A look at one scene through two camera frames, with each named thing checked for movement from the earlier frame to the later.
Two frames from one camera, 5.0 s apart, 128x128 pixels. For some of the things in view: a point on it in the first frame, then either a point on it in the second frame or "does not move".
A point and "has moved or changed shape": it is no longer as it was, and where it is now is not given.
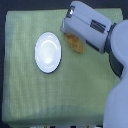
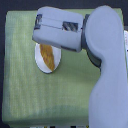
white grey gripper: (83, 21) -> (59, 27)
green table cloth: (76, 92) does not move
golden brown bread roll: (74, 42) has moved or changed shape
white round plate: (47, 52) does not move
